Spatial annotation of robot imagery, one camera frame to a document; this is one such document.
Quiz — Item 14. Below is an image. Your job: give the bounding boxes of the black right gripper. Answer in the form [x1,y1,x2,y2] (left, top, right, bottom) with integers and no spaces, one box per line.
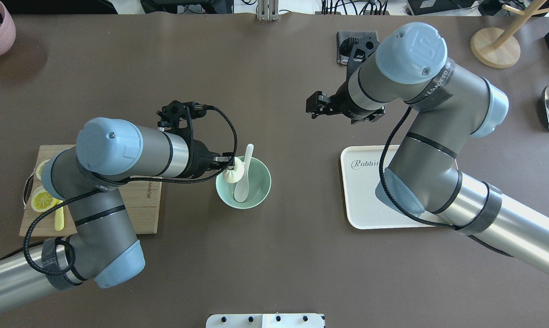
[305,58,385,124]

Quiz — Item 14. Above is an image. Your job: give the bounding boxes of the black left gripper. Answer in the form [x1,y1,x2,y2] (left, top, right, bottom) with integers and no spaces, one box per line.
[157,100,236,179]

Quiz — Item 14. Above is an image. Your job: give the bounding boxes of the white steamed bun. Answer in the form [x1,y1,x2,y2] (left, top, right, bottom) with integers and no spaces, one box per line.
[221,162,245,184]

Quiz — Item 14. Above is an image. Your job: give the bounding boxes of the white ceramic soup spoon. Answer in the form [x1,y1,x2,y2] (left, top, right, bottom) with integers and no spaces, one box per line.
[234,143,254,203]

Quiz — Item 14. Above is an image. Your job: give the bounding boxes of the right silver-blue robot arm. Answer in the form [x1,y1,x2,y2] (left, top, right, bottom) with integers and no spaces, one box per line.
[305,21,549,275]

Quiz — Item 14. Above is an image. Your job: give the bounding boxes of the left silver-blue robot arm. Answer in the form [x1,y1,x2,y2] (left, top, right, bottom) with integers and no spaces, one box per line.
[0,101,237,314]

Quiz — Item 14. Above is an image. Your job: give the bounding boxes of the mint green bowl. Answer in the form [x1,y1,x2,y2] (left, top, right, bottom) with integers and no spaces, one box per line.
[215,157,272,210]

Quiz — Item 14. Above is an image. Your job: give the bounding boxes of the cream Rabbit serving tray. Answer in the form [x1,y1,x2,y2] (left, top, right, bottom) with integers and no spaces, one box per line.
[340,145,426,230]

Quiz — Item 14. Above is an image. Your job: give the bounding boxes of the bamboo cutting board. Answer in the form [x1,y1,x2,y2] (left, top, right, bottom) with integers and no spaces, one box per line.
[19,169,162,237]

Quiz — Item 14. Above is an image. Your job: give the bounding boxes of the yellow plastic knife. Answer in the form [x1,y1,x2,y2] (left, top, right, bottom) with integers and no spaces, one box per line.
[54,206,65,232]

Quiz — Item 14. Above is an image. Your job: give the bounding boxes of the wooden stand with round base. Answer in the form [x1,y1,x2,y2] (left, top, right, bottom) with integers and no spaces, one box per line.
[470,0,549,69]

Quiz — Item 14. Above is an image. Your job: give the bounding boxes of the stacked lemon slices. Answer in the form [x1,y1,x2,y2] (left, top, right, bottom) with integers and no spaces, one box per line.
[34,159,50,181]

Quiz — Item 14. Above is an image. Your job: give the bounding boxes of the lemon slice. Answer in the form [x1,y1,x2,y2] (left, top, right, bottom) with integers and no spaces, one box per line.
[29,186,60,213]

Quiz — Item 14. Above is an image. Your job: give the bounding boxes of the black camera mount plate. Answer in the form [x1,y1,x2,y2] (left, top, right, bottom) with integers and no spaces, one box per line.
[335,31,379,65]

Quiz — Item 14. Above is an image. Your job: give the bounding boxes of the aluminium frame post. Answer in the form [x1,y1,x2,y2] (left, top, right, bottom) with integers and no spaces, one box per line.
[256,0,280,21]

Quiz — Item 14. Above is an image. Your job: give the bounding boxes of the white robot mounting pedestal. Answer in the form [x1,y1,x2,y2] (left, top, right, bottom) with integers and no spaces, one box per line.
[205,313,326,328]

